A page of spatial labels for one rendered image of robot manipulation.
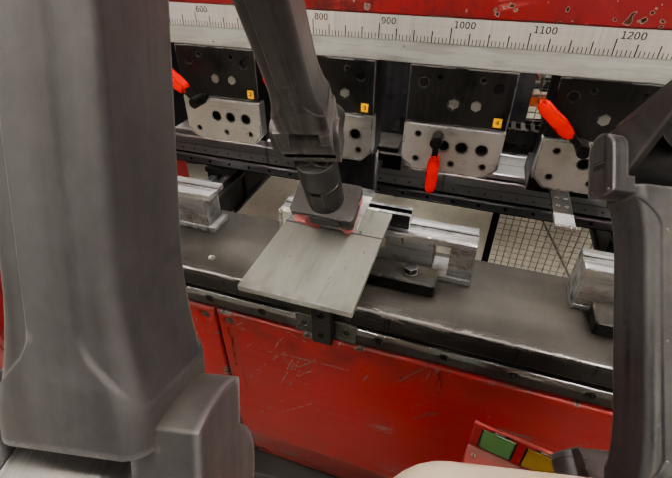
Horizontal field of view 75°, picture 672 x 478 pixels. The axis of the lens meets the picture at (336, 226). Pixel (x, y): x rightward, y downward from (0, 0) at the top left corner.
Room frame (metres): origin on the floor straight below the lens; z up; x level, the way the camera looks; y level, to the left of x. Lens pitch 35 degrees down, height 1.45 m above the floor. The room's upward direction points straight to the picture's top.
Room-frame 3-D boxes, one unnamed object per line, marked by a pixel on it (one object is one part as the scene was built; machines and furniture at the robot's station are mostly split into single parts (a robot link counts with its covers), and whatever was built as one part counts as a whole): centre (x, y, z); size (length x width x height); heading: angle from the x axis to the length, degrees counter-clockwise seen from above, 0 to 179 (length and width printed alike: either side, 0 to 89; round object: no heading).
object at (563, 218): (0.75, -0.45, 1.01); 0.26 x 0.12 x 0.05; 162
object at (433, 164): (0.61, -0.15, 1.14); 0.04 x 0.02 x 0.10; 162
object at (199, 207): (0.89, 0.50, 0.92); 0.50 x 0.06 x 0.10; 72
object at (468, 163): (0.66, -0.19, 1.20); 0.15 x 0.09 x 0.17; 72
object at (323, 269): (0.58, 0.02, 1.00); 0.26 x 0.18 x 0.01; 162
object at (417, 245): (0.70, -0.08, 0.92); 0.39 x 0.06 x 0.10; 72
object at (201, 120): (0.79, 0.19, 1.20); 0.15 x 0.09 x 0.17; 72
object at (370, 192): (0.72, -0.03, 1.07); 0.10 x 0.02 x 0.10; 72
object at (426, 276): (0.65, -0.05, 0.89); 0.30 x 0.05 x 0.03; 72
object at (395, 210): (0.71, -0.05, 0.99); 0.20 x 0.03 x 0.03; 72
